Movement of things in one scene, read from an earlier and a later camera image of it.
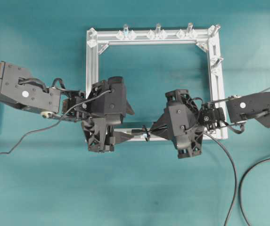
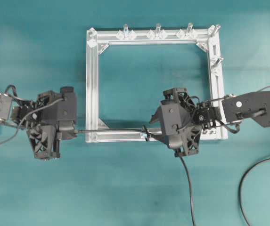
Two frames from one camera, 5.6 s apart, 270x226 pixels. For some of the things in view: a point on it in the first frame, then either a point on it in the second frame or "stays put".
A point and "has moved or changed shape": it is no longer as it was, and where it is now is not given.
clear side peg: (216, 62) stays put
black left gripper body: (105, 105) -> (44, 136)
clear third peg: (189, 33) stays put
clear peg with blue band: (126, 29) stays put
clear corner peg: (92, 38) stays put
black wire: (235, 189) has moved or changed shape
